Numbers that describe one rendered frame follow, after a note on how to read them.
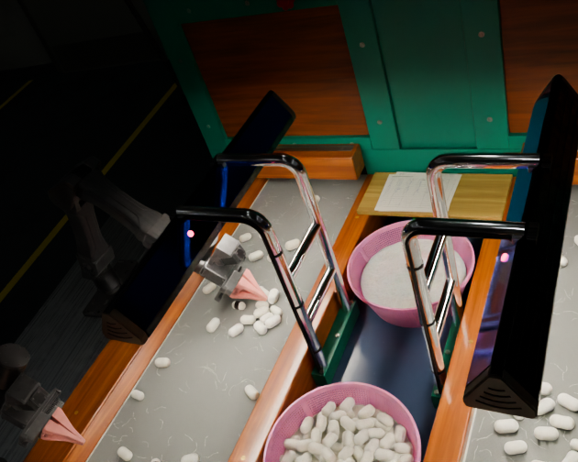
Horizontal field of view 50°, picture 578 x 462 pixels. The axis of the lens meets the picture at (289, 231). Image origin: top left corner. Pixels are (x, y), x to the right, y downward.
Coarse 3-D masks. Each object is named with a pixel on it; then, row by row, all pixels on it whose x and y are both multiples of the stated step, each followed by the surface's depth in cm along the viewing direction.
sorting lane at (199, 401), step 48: (288, 192) 167; (336, 192) 161; (288, 240) 152; (192, 336) 137; (240, 336) 132; (144, 384) 130; (192, 384) 126; (240, 384) 123; (144, 432) 121; (192, 432) 118; (240, 432) 115
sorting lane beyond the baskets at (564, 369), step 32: (576, 192) 136; (576, 224) 129; (576, 256) 123; (576, 288) 117; (576, 320) 112; (576, 352) 107; (576, 384) 103; (480, 416) 103; (512, 416) 102; (544, 416) 100; (576, 416) 99; (480, 448) 99; (544, 448) 96
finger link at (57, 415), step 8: (56, 408) 112; (40, 416) 110; (48, 416) 111; (56, 416) 112; (64, 416) 112; (32, 424) 109; (40, 424) 110; (64, 424) 112; (32, 432) 109; (40, 432) 111; (72, 432) 113; (32, 440) 108
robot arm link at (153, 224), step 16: (96, 160) 135; (96, 176) 134; (48, 192) 138; (64, 192) 134; (80, 192) 133; (96, 192) 132; (112, 192) 133; (64, 208) 139; (112, 208) 133; (128, 208) 133; (144, 208) 135; (128, 224) 134; (144, 224) 133; (160, 224) 134; (144, 240) 135
